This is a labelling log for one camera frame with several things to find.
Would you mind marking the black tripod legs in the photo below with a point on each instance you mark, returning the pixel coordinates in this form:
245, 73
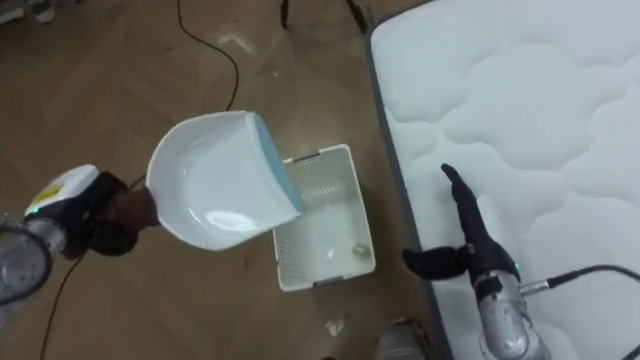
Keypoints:
320, 12

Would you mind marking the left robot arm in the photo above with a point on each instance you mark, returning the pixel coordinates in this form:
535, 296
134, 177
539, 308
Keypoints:
25, 255

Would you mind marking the white plastic basket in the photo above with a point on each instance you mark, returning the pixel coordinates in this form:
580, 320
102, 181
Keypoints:
325, 235

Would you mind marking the bed with white mattress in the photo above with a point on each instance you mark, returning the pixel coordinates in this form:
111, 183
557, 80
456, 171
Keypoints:
525, 150

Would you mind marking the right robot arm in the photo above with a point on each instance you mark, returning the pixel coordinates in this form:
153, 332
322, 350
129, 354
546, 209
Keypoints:
505, 320

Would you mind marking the crumpled paper scrap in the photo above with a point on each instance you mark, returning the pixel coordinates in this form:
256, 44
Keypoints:
334, 327

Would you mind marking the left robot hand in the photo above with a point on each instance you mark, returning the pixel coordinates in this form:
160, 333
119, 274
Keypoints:
80, 210

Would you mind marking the white dustpan with blue lip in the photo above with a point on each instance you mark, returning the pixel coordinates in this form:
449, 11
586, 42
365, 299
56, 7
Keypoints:
220, 180

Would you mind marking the robot legs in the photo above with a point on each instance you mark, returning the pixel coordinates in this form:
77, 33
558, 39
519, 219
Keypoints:
400, 342

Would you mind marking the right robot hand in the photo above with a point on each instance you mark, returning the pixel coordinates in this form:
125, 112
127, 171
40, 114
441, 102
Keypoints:
475, 240

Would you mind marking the small clear wrapper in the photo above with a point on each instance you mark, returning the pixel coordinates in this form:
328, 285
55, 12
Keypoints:
361, 251

